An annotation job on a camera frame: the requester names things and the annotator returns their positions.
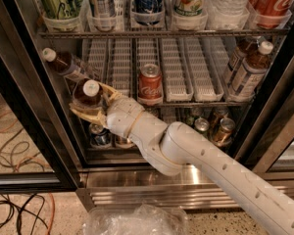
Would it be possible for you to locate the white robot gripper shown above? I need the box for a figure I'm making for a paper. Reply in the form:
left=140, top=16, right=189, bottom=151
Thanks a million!
left=69, top=82, right=144, bottom=138

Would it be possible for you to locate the tea bottle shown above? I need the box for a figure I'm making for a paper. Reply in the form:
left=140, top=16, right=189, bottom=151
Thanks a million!
left=42, top=48, right=100, bottom=82
left=229, top=40, right=273, bottom=98
left=222, top=36, right=261, bottom=85
left=73, top=78, right=103, bottom=108

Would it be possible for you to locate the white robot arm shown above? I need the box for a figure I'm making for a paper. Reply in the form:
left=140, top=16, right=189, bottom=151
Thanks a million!
left=70, top=84, right=294, bottom=235

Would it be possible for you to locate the blue can bottom shelf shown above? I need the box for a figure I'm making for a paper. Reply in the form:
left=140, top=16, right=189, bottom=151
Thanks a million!
left=88, top=123, right=111, bottom=146

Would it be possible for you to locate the red cola can middle shelf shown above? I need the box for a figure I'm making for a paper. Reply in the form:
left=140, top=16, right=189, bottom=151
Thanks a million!
left=138, top=64, right=162, bottom=100

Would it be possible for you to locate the steel fridge bottom grille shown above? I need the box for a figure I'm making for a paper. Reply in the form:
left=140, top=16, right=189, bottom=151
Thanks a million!
left=75, top=164, right=294, bottom=212

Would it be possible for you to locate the left glass fridge door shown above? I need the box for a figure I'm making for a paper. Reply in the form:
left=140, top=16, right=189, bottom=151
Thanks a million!
left=0, top=0, right=79, bottom=193

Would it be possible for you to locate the green can bottom shelf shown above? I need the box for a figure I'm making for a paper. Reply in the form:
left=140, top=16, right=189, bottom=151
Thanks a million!
left=194, top=117, right=210, bottom=134

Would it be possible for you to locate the green can shelf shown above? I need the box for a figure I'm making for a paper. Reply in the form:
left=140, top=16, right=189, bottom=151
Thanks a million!
left=33, top=0, right=86, bottom=21
left=194, top=117, right=210, bottom=134

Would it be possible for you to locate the silver can top shelf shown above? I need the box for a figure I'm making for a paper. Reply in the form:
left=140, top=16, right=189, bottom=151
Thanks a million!
left=89, top=0, right=116, bottom=18

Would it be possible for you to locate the green can top shelf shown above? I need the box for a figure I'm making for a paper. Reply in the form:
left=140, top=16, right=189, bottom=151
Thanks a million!
left=33, top=0, right=86, bottom=21

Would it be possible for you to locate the red cola bottle top shelf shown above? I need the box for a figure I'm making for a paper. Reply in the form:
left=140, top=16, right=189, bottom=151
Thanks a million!
left=248, top=0, right=293, bottom=29

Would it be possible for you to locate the gold can bottom left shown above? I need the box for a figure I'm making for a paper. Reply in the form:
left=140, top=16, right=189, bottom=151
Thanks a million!
left=115, top=135, right=133, bottom=147

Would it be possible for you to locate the white slotted tray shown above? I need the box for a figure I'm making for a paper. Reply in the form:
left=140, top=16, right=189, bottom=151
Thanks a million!
left=160, top=38, right=193, bottom=102
left=184, top=38, right=223, bottom=102
left=106, top=39, right=132, bottom=96

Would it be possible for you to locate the clear plastic bin with bag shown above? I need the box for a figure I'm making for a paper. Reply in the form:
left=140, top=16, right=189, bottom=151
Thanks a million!
left=83, top=204, right=188, bottom=235

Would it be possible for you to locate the bronze can bottom right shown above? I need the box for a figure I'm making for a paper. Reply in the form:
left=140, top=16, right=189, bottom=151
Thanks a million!
left=212, top=117, right=235, bottom=146

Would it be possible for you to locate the orange cable on floor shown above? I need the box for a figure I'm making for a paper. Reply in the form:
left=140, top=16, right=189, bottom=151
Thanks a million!
left=44, top=193, right=56, bottom=235

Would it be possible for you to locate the black cable on floor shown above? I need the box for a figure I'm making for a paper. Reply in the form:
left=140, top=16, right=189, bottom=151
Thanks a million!
left=0, top=193, right=49, bottom=235

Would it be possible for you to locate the right fridge door frame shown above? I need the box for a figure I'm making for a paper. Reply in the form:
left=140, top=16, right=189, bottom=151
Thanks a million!
left=233, top=22, right=294, bottom=173

